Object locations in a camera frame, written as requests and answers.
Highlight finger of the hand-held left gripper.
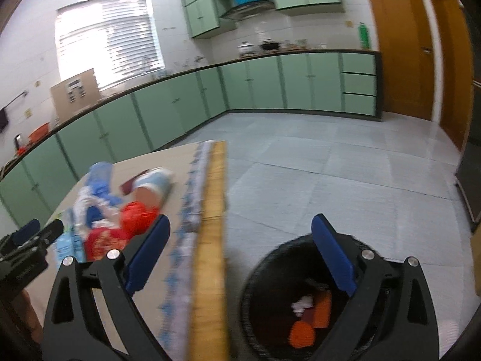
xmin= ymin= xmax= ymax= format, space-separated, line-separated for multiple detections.
xmin=35 ymin=219 xmax=65 ymax=251
xmin=0 ymin=219 xmax=41 ymax=252

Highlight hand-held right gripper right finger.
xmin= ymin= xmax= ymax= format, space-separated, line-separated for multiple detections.
xmin=311 ymin=213 xmax=441 ymax=361

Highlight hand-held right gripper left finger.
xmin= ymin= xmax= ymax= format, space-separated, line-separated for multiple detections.
xmin=42 ymin=214 xmax=171 ymax=361

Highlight blue plastic bag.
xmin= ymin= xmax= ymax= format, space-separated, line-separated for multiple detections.
xmin=81 ymin=161 xmax=124 ymax=230

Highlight black trash bin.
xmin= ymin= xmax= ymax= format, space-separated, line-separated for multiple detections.
xmin=240 ymin=233 xmax=440 ymax=361

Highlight person's left hand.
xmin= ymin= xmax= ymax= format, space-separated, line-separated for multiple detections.
xmin=22 ymin=289 xmax=44 ymax=344

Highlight light blue packet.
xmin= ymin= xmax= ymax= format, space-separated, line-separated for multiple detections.
xmin=53 ymin=211 xmax=89 ymax=264

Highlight white plastic wrap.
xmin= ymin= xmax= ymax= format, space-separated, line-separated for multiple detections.
xmin=71 ymin=188 xmax=121 ymax=234

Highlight red snack packet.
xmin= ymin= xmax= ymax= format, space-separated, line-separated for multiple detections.
xmin=84 ymin=226 xmax=132 ymax=262

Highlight orange scrap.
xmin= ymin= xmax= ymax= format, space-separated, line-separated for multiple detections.
xmin=289 ymin=320 xmax=316 ymax=348
xmin=312 ymin=289 xmax=333 ymax=329

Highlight white crumpled paper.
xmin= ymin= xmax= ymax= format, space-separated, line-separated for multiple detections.
xmin=291 ymin=295 xmax=314 ymax=316

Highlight wooden table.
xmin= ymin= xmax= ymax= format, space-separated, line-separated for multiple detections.
xmin=187 ymin=140 xmax=231 ymax=361

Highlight blue and white paper cup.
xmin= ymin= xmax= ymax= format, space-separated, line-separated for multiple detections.
xmin=133 ymin=167 xmax=175 ymax=211

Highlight orange plastic basin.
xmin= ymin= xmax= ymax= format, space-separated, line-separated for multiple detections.
xmin=28 ymin=122 xmax=51 ymax=141

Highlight brown cardboard box with labels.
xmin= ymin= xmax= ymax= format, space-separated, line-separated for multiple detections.
xmin=50 ymin=68 xmax=100 ymax=119

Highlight green kitchen base cabinets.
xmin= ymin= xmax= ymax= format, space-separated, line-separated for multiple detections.
xmin=0 ymin=50 xmax=380 ymax=230

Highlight green cabinet drawer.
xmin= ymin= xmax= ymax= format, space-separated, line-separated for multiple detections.
xmin=342 ymin=74 xmax=377 ymax=96
xmin=342 ymin=53 xmax=376 ymax=75
xmin=343 ymin=95 xmax=377 ymax=116

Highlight white window blind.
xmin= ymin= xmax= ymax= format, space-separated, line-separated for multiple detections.
xmin=56 ymin=0 xmax=166 ymax=93

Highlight green plastic bottle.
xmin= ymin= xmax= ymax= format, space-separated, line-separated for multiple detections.
xmin=357 ymin=23 xmax=372 ymax=50

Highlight closed wooden door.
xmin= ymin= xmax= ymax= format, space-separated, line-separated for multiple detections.
xmin=360 ymin=0 xmax=437 ymax=121

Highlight open wooden door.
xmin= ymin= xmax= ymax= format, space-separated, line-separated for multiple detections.
xmin=428 ymin=0 xmax=475 ymax=151

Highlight steel range hood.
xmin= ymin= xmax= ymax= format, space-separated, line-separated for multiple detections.
xmin=219 ymin=0 xmax=275 ymax=21

